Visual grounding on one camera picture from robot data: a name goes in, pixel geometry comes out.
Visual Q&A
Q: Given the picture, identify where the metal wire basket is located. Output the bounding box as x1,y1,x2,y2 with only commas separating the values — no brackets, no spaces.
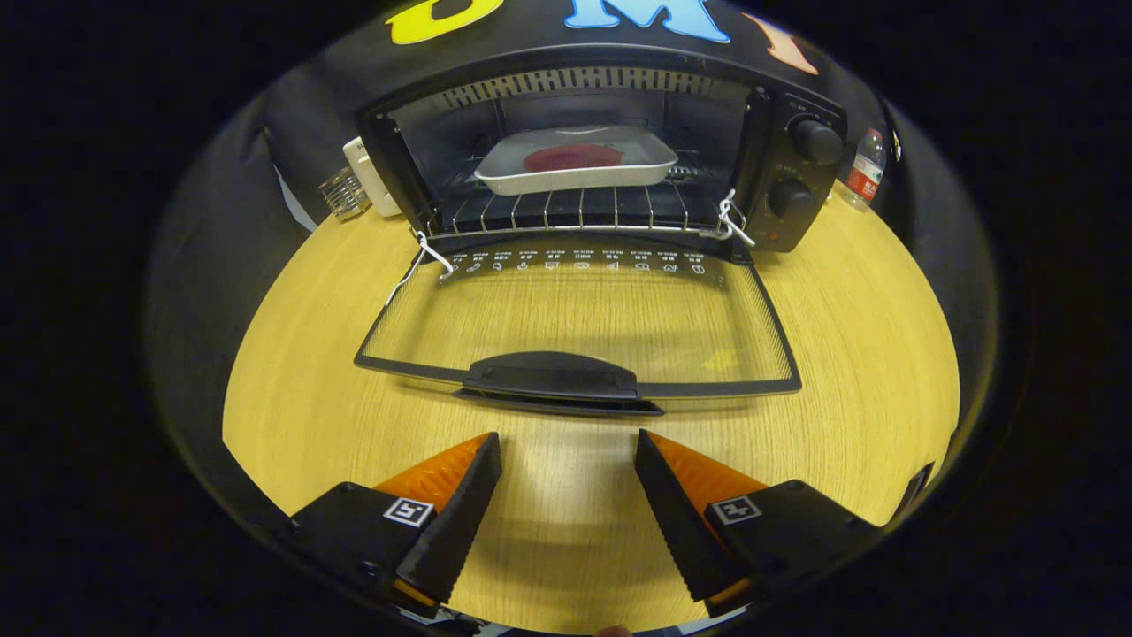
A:
318,168,372,222

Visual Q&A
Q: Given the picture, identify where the black backdrop cloth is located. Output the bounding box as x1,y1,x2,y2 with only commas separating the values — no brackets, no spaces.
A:
146,0,1000,532

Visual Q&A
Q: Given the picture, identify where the white square dish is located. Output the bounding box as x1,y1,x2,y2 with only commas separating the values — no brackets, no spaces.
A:
474,125,680,196

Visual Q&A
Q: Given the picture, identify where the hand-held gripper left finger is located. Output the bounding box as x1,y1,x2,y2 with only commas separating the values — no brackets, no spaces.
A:
283,432,503,620

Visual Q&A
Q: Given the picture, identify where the black toaster oven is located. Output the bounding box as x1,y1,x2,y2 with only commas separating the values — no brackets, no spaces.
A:
354,44,848,417

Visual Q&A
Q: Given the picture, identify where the pink ham slice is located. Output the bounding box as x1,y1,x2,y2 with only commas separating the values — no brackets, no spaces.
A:
524,143,624,173

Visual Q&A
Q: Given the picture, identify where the metal oven rack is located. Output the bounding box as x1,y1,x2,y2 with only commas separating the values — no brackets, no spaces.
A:
438,164,735,235

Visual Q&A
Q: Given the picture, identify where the white pop-up toaster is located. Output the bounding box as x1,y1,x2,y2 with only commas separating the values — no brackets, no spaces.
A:
342,136,403,219

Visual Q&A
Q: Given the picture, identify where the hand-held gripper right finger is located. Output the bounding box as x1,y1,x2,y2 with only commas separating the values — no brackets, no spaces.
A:
635,429,885,618

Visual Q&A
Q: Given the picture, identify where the clear plastic water bottle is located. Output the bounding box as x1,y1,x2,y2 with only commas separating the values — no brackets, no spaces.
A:
840,128,888,211

